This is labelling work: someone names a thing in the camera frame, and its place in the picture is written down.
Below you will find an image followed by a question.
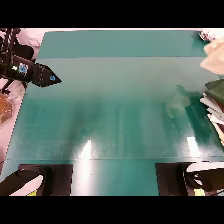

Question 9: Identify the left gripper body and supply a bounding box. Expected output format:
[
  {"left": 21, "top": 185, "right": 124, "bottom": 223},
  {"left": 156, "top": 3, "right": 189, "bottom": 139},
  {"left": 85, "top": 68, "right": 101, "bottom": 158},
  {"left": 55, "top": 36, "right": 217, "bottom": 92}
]
[{"left": 9, "top": 55, "right": 44, "bottom": 86}]

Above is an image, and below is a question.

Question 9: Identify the white garment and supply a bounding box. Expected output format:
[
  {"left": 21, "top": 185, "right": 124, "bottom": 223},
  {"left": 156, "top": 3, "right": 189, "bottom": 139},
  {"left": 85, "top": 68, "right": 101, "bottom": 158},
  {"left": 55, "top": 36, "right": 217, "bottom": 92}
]
[{"left": 199, "top": 28, "right": 224, "bottom": 43}]

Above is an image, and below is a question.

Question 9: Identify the peach garment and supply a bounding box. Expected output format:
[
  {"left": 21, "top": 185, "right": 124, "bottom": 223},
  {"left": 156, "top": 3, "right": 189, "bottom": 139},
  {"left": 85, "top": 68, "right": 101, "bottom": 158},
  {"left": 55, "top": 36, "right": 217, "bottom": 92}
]
[{"left": 199, "top": 37, "right": 224, "bottom": 76}]

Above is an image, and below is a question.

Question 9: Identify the heap of clothes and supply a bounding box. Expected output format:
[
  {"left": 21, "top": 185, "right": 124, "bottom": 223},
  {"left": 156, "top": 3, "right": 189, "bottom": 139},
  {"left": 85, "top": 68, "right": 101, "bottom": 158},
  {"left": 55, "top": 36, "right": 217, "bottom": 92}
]
[{"left": 199, "top": 78, "right": 224, "bottom": 148}]

